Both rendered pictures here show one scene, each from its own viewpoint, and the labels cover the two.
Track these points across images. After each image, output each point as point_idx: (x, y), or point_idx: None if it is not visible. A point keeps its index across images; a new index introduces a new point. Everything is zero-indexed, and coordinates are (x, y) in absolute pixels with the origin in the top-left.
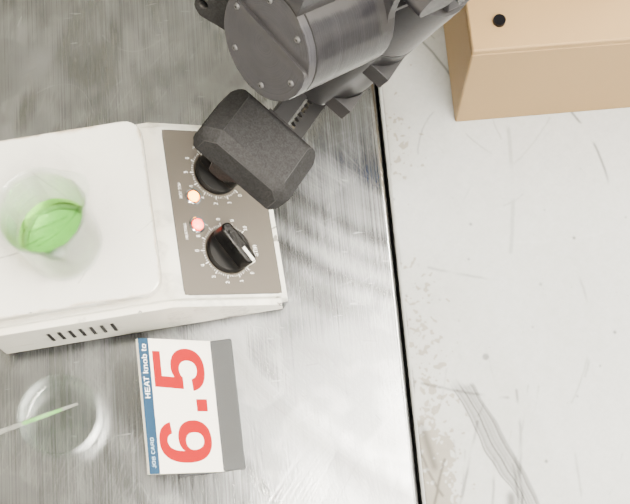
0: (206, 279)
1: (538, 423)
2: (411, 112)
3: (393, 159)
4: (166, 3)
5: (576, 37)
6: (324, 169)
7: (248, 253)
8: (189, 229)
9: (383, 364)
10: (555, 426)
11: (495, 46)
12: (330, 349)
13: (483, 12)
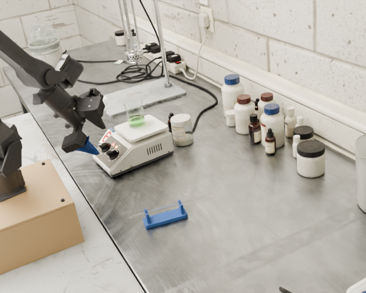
0: (108, 140)
1: None
2: (73, 196)
3: (75, 188)
4: (150, 190)
5: (22, 167)
6: (93, 181)
7: (99, 144)
8: (114, 142)
9: (69, 163)
10: None
11: (43, 160)
12: (82, 161)
13: (47, 164)
